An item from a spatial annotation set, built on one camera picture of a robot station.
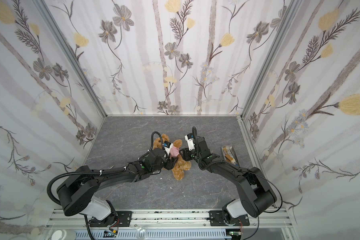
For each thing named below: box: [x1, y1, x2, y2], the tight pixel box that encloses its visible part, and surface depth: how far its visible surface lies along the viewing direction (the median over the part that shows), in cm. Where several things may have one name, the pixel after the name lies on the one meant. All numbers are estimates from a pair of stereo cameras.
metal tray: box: [221, 145, 241, 170], surface depth 102 cm
